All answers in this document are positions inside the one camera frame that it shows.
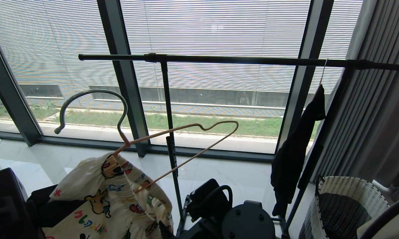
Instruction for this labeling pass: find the pink clothes hanger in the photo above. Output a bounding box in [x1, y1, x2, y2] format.
[318, 58, 329, 87]
[54, 89, 239, 195]

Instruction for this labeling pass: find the black cable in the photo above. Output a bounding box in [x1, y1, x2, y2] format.
[203, 185, 234, 208]

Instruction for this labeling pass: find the white laundry basket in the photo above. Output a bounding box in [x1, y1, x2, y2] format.
[299, 176, 391, 239]

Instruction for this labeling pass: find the black clothes rack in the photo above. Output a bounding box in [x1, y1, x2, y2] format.
[78, 52, 399, 239]

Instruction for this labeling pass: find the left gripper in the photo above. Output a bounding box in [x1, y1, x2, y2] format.
[27, 185, 87, 229]

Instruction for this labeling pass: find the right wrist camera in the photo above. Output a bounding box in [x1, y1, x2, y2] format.
[186, 179, 234, 222]

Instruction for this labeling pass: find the black garment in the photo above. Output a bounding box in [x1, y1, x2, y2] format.
[270, 84, 327, 218]

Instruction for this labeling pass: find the cream printed garment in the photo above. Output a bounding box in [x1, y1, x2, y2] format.
[42, 153, 174, 239]

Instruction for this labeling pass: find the window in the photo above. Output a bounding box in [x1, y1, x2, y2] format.
[0, 0, 363, 164]

